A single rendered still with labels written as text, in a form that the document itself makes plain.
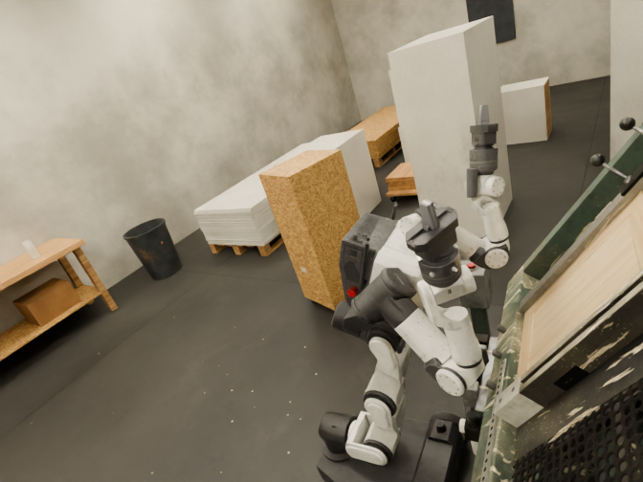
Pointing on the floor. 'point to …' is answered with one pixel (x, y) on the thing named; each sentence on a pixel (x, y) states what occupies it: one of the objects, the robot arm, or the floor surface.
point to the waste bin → (154, 248)
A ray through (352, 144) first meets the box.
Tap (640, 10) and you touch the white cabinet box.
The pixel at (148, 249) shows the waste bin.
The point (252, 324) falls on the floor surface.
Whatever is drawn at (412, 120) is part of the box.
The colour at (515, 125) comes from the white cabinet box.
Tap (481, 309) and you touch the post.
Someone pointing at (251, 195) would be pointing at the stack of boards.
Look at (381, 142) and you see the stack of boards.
